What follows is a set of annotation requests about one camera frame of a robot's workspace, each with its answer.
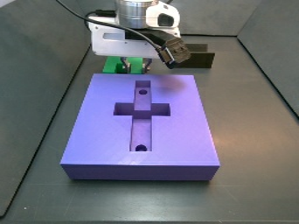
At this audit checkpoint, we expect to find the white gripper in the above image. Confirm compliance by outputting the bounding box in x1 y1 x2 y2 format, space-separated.
88 23 180 74

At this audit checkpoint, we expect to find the green U-shaped block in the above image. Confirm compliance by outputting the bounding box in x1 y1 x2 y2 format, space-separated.
103 56 143 74

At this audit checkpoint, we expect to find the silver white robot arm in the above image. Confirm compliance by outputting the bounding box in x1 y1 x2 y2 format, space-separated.
88 0 186 74

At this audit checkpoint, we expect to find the black fixture stand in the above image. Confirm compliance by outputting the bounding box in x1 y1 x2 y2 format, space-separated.
178 44 215 68

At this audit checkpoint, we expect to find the purple board with cross slot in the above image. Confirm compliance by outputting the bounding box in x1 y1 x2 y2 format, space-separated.
60 73 220 180

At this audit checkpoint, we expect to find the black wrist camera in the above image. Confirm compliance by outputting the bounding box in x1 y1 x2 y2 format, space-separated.
125 29 192 69

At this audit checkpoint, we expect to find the black cable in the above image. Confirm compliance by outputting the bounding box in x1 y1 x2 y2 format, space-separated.
55 0 169 64

